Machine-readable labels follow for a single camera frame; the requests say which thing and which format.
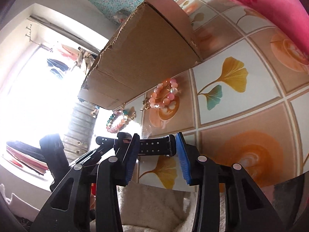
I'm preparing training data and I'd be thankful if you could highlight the patterned tile table cloth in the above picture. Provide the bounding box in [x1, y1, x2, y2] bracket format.
[126, 0, 308, 186]

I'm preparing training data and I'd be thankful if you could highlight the black smart watch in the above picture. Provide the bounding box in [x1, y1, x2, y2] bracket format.
[95, 132, 177, 157]

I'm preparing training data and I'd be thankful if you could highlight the pink peach bead bracelet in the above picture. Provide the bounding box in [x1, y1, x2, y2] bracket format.
[148, 78, 179, 109]

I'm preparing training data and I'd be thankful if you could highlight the multicolour teal bead bracelet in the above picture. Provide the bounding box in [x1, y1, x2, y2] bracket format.
[106, 108, 137, 134]

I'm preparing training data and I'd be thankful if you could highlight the pink floral bed quilt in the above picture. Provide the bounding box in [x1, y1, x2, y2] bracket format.
[236, 0, 308, 53]

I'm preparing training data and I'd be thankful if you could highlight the brown cardboard box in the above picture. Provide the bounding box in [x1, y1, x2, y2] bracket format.
[78, 0, 202, 110]

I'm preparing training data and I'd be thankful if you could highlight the white fluffy cloth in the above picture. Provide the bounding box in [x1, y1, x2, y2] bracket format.
[117, 182, 197, 232]

